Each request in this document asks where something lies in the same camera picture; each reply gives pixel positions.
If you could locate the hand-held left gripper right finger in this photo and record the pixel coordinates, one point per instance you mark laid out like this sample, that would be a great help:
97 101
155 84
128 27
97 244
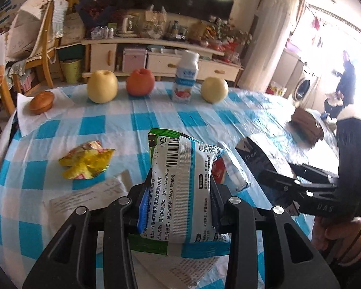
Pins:
218 204

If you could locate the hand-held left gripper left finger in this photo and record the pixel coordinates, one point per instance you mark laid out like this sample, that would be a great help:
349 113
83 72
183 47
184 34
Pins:
134 216

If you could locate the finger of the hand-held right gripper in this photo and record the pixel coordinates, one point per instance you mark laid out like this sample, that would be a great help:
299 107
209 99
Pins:
316 173
258 159

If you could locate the red snack packet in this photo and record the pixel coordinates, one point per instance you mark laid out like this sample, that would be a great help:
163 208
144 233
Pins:
219 170

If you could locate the white teal wet wipes pack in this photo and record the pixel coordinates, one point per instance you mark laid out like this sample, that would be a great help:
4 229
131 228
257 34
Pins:
183 186

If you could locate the green trash bin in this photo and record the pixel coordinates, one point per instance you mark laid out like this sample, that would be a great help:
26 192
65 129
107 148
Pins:
72 72

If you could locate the person's right hand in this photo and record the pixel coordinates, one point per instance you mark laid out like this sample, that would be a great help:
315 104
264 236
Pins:
334 237

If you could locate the clear white plastic wrapper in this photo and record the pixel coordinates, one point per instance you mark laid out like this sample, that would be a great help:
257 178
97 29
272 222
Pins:
237 171

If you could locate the brown pouch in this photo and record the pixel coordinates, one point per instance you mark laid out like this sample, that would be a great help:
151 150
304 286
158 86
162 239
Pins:
308 125

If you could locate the white paper receipt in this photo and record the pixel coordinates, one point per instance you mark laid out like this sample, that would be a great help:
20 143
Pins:
87 195

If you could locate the white printed paper sheet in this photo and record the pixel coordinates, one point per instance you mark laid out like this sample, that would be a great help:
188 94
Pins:
180 269

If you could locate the yellow snack wrapper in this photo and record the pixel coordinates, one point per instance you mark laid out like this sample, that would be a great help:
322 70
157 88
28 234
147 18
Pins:
85 161

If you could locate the right yellow apple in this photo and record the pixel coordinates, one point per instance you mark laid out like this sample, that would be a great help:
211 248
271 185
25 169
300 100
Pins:
214 90

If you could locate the yellow apple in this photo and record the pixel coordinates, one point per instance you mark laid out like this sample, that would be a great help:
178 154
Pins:
214 90
102 87

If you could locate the green snack packet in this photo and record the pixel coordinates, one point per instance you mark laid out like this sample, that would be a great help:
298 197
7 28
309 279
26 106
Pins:
164 138

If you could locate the white washing machine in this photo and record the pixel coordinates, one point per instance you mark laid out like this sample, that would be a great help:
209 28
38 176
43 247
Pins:
305 85

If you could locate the blue checkered tablecloth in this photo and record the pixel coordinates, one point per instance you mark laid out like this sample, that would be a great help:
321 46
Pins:
78 126

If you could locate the white yogurt bottle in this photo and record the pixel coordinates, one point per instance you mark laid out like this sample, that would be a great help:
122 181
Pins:
185 78

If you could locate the cream TV cabinet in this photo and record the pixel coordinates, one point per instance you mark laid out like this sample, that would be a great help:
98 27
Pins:
168 61

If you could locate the left yellow apple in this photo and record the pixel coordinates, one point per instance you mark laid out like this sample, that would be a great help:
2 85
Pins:
102 87

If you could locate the red apple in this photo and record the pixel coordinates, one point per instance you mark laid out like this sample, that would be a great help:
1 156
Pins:
140 82

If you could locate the white paper napkin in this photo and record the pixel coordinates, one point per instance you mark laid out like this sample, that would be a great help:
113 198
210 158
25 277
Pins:
27 120

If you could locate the brown muffin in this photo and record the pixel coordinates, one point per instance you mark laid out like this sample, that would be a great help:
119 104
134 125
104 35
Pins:
42 102

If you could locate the pink storage box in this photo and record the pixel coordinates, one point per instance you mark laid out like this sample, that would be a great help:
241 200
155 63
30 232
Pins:
134 60

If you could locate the wooden chair with cushion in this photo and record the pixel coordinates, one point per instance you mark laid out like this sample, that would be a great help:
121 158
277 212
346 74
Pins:
46 54

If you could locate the electric kettle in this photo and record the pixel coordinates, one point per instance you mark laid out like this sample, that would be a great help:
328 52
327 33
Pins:
129 25

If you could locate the dark wrapped flower bouquet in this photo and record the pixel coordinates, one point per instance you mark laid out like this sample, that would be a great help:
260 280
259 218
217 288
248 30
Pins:
99 10

